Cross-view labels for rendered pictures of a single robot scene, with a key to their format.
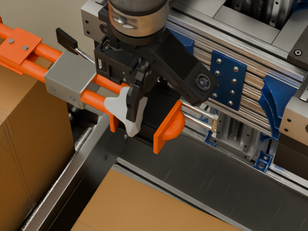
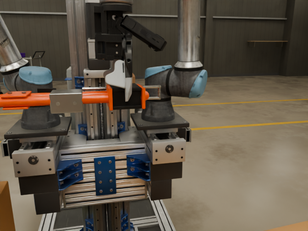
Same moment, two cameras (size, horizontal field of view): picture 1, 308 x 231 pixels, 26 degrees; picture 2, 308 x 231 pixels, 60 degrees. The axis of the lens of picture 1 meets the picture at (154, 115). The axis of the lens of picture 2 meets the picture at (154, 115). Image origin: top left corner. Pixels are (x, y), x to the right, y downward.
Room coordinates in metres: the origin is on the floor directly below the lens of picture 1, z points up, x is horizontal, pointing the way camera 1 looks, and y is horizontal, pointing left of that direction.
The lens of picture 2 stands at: (0.06, 0.41, 1.35)
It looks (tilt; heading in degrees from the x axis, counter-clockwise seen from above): 15 degrees down; 316
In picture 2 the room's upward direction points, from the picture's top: straight up
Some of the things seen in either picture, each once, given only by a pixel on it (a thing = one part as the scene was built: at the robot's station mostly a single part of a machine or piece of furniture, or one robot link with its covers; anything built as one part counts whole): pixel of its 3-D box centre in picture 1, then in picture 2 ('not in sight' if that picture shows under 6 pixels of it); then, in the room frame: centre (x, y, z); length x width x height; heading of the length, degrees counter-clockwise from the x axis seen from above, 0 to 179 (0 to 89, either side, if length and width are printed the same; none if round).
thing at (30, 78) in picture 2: not in sight; (35, 84); (1.15, 0.00, 1.20); 0.13 x 0.12 x 0.14; 3
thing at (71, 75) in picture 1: (74, 79); (67, 100); (0.64, 0.13, 1.23); 0.07 x 0.07 x 0.04; 60
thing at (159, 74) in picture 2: not in sight; (159, 80); (0.87, -0.42, 1.20); 0.13 x 0.12 x 0.14; 20
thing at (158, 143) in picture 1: (145, 116); (125, 96); (0.56, 0.01, 1.23); 0.08 x 0.07 x 0.05; 60
